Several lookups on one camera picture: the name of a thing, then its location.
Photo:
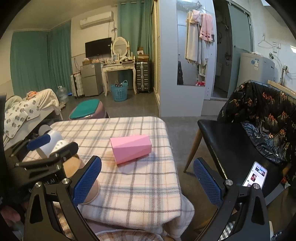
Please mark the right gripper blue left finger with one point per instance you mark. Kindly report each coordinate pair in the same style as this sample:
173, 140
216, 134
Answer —
41, 221

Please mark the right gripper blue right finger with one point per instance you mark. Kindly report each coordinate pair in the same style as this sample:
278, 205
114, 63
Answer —
243, 205

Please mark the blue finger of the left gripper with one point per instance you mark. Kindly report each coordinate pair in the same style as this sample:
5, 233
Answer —
61, 155
38, 142

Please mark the plain white cup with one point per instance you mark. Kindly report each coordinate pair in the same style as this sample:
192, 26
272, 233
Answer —
53, 141

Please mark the brown kraft cup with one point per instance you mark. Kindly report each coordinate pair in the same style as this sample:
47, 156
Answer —
85, 186

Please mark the pink faceted cup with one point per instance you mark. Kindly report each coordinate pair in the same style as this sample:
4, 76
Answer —
129, 148

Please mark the smartphone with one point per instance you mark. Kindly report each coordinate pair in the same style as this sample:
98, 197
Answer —
256, 175

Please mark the leaf patterned quilt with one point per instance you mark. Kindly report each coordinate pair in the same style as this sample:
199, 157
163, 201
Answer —
15, 116

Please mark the bed with beige blanket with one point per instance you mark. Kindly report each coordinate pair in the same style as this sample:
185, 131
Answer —
48, 103

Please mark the black chair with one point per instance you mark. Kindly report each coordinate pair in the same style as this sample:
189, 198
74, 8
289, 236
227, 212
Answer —
234, 154

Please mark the pink stool with green cushion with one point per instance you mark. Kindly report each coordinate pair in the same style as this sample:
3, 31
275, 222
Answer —
89, 109

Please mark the water jug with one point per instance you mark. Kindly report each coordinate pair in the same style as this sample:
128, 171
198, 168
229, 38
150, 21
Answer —
62, 94

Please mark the white suitcase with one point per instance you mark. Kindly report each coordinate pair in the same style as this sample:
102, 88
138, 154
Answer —
76, 85

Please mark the plaid tablecloth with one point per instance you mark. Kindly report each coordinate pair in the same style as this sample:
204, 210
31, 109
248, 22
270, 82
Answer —
143, 194

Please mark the green curtain left window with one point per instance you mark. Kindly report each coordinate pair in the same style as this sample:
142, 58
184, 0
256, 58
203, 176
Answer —
41, 60

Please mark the blue laundry basket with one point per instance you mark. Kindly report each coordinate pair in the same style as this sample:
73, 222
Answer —
119, 91

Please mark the silver mini fridge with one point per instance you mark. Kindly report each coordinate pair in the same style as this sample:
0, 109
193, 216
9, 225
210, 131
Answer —
91, 76

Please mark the black floral jacket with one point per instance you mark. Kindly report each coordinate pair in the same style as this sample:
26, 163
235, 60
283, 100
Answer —
267, 114

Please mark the white dressing table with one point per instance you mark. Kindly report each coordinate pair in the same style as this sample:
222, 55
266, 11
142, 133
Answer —
119, 67

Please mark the black silver suitcase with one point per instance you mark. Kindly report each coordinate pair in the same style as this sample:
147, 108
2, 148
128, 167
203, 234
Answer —
143, 77

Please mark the oval vanity mirror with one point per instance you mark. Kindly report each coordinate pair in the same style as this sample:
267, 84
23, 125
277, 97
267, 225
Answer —
120, 47

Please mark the white air conditioner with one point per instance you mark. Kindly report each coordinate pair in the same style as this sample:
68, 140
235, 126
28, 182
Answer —
97, 19

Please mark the white washing machine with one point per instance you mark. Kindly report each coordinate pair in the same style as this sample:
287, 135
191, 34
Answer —
255, 67

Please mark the green curtain by wardrobe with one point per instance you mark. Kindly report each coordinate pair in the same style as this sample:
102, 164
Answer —
135, 25

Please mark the hanging clothes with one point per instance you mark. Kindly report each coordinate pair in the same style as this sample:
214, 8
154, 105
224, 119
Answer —
199, 35

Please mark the black wall television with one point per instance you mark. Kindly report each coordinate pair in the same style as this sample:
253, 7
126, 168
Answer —
98, 47

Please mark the wire clothes hanger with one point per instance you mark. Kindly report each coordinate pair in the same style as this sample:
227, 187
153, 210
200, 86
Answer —
264, 44

